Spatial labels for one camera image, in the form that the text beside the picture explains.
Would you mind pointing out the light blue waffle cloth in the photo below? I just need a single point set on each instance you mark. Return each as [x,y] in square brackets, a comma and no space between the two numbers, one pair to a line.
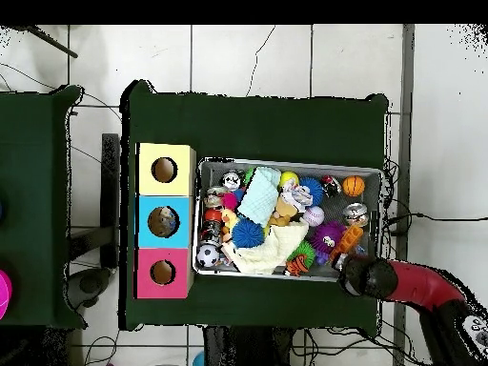
[263,194]

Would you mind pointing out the blue spiky ball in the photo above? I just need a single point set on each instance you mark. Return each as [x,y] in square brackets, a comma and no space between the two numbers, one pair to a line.
[248,232]

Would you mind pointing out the cream waffle cloth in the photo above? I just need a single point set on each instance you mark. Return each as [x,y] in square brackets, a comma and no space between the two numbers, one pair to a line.
[267,252]

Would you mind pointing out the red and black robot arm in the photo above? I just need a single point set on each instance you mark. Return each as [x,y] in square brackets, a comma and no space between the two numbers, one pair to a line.
[415,284]

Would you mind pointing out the shallow clear mesh bin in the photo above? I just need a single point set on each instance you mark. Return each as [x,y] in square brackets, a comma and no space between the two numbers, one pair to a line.
[373,229]

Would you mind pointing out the crushed silver soda can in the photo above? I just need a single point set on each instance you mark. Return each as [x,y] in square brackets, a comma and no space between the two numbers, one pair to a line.
[231,181]

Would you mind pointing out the yellow ball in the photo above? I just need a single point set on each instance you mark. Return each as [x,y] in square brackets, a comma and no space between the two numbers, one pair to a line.
[289,180]

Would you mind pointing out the black and white soccer ball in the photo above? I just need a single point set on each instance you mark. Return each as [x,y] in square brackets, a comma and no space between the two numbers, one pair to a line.
[207,255]

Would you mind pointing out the white baseball toy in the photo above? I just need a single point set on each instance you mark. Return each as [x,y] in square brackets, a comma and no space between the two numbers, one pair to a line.
[313,216]

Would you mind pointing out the dark green table cloth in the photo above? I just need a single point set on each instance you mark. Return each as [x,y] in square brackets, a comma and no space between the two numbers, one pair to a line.
[252,130]

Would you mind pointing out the purple spiky ball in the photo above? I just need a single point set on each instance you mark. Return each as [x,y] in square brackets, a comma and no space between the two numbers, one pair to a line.
[328,236]

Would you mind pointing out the orange basketball toy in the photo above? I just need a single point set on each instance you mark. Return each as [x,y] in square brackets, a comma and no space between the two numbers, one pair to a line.
[353,186]

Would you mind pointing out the orange plastic toy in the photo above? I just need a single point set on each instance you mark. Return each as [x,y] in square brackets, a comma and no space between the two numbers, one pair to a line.
[348,242]

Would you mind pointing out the black flat panel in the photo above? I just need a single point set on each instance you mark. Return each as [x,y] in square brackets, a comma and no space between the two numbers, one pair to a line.
[111,175]

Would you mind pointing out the blue round object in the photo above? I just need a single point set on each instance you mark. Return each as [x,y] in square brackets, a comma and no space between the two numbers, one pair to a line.
[198,361]

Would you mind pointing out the grey stand base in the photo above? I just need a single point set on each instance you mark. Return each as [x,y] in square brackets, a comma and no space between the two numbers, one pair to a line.
[88,284]

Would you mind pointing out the green cloth side table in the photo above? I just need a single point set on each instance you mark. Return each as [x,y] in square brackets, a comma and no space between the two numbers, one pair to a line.
[34,206]

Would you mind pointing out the dark thin rod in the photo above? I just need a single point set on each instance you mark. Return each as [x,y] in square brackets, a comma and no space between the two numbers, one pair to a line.
[49,42]

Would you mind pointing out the pink round object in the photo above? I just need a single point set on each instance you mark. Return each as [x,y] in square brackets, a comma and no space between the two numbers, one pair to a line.
[3,293]

